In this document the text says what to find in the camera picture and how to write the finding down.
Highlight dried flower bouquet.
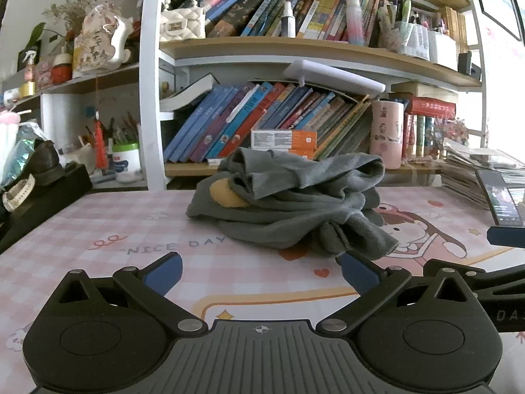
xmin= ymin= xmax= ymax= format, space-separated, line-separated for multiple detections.
xmin=41 ymin=0 xmax=97 ymax=37

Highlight cream quilted handbag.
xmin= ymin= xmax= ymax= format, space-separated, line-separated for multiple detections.
xmin=159 ymin=0 xmax=206 ymax=42

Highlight white spray bottle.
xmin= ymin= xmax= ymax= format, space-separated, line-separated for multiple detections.
xmin=280 ymin=1 xmax=297 ymax=38

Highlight black framed picture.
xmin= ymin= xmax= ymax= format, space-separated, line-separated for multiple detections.
xmin=479 ymin=0 xmax=525 ymax=42

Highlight pink dried flowers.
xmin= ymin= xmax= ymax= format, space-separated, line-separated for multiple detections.
xmin=435 ymin=117 xmax=472 ymax=142

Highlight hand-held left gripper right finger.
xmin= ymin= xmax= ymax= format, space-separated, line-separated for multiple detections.
xmin=316 ymin=250 xmax=476 ymax=337

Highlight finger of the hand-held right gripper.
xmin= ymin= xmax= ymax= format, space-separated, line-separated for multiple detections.
xmin=424 ymin=258 xmax=525 ymax=296
xmin=487 ymin=226 xmax=525 ymax=249

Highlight white floral ceramic figure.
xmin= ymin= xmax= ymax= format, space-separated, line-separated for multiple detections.
xmin=73 ymin=3 xmax=134 ymax=78

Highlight white jar green lid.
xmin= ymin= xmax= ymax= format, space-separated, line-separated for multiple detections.
xmin=112 ymin=142 xmax=141 ymax=174

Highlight row of blue leaning books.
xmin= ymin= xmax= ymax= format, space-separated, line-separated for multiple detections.
xmin=163 ymin=80 xmax=372 ymax=164

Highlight iridescent teal bag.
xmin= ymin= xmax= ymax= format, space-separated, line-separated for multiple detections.
xmin=10 ymin=125 xmax=47 ymax=183

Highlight red tassel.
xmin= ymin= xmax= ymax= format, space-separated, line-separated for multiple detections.
xmin=94 ymin=111 xmax=108 ymax=170

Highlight pink printed desk mat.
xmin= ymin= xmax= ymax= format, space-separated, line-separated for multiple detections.
xmin=0 ymin=186 xmax=525 ymax=378

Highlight black smartphone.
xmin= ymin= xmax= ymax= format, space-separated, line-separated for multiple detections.
xmin=476 ymin=169 xmax=525 ymax=227

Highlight row of mixed paperback books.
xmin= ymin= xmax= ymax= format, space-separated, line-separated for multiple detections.
xmin=204 ymin=0 xmax=382 ymax=42

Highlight white wooden bookshelf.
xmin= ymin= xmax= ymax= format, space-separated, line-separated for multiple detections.
xmin=0 ymin=0 xmax=489 ymax=191

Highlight pastel gradient tumbler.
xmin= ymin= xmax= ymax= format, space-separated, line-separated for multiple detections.
xmin=346 ymin=0 xmax=364 ymax=46

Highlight white storage box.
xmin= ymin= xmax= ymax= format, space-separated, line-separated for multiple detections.
xmin=427 ymin=31 xmax=458 ymax=71

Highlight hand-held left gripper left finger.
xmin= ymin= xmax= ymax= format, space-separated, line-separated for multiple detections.
xmin=55 ymin=252 xmax=209 ymax=339

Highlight cream wristwatch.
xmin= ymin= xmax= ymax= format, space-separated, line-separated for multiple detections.
xmin=2 ymin=173 xmax=37 ymax=213

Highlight stack of magazines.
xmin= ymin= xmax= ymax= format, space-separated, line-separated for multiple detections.
xmin=441 ymin=137 xmax=525 ymax=210

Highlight pink printed cup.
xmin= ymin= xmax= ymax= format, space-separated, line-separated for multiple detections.
xmin=369 ymin=99 xmax=406 ymax=170

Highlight grey sweater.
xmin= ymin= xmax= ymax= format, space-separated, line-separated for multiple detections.
xmin=185 ymin=146 xmax=399 ymax=260

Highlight clear pink spray bottle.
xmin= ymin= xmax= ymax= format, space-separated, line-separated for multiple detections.
xmin=18 ymin=50 xmax=37 ymax=83

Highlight cup of pencils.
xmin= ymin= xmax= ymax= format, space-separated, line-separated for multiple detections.
xmin=76 ymin=111 xmax=140 ymax=173

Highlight white flat lamp head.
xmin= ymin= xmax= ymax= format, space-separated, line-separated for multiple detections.
xmin=283 ymin=59 xmax=387 ymax=96

